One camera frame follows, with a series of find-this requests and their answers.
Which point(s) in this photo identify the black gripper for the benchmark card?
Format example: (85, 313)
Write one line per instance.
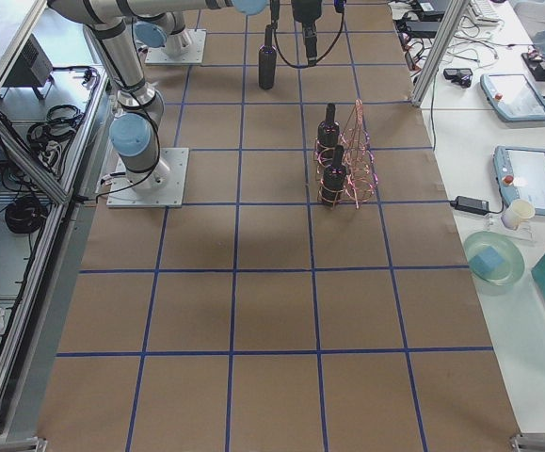
(306, 10)

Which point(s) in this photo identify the dark glass wine bottle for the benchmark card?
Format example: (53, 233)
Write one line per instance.
(267, 60)

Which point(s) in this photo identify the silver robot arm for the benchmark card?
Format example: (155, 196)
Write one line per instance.
(134, 135)
(158, 33)

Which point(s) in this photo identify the dark bottle in basket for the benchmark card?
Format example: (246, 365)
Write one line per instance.
(328, 132)
(333, 179)

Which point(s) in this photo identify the blue teach pendant far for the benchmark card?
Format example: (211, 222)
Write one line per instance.
(513, 96)

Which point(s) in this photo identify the blue teach pendant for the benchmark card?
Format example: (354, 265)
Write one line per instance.
(520, 174)
(513, 96)

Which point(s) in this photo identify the black power adapter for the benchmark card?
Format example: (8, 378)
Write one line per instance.
(470, 205)

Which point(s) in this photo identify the blue teach pendant near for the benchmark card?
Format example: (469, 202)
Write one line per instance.
(520, 174)

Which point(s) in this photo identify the white cup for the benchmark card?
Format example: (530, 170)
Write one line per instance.
(517, 213)

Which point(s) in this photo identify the blue foam block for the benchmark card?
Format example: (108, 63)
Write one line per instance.
(488, 264)

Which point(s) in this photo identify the green plate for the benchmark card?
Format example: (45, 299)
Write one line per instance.
(511, 254)

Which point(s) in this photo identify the copper wire wine basket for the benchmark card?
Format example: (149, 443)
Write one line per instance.
(361, 179)

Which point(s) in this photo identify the aluminium frame post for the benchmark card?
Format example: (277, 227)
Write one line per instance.
(446, 32)

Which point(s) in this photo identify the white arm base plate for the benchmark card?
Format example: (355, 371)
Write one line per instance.
(163, 188)
(182, 49)

